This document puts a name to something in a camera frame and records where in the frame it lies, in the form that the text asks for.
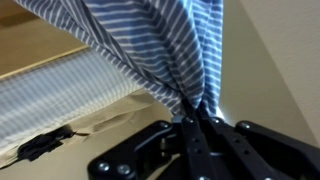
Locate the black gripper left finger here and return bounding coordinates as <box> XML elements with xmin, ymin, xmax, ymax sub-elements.
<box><xmin>87</xmin><ymin>114</ymin><xmax>216</xmax><ymax>180</ymax></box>

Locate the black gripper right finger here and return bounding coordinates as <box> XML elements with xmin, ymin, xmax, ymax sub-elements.
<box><xmin>196</xmin><ymin>113</ymin><xmax>320</xmax><ymax>180</ymax></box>

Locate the blue white striped shirt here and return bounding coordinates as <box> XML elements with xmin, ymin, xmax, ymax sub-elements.
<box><xmin>13</xmin><ymin>0</ymin><xmax>224</xmax><ymax>118</ymax></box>

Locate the black tape patch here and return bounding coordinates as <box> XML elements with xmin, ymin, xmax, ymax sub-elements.
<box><xmin>16</xmin><ymin>124</ymin><xmax>78</xmax><ymax>163</ymax></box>

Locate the pale ribbed panel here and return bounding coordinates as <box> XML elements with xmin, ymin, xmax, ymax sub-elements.
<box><xmin>0</xmin><ymin>48</ymin><xmax>145</xmax><ymax>151</ymax></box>

